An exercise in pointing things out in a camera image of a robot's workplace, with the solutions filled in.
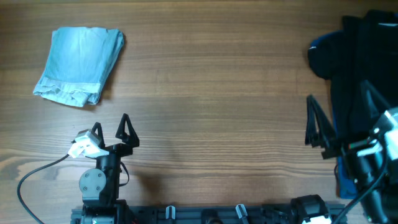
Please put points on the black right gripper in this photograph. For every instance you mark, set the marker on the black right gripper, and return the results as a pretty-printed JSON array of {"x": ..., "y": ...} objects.
[{"x": 326, "y": 126}]

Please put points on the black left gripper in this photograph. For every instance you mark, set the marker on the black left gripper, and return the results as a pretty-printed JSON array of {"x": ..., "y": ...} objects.
[{"x": 132, "y": 140}]

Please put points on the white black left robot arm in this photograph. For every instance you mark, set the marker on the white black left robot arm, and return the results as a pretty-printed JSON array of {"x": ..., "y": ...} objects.
[{"x": 100, "y": 185}]

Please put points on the dark navy shirt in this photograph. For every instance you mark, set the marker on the dark navy shirt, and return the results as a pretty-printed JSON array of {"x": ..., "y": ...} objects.
[{"x": 364, "y": 49}]

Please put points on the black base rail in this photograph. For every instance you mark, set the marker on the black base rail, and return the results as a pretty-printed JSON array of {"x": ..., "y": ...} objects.
[{"x": 265, "y": 214}]

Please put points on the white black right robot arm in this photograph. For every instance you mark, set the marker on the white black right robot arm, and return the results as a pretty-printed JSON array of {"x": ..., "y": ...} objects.
[{"x": 380, "y": 206}]

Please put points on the light blue denim shorts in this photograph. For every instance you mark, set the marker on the light blue denim shorts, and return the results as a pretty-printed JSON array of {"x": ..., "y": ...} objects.
[{"x": 79, "y": 63}]

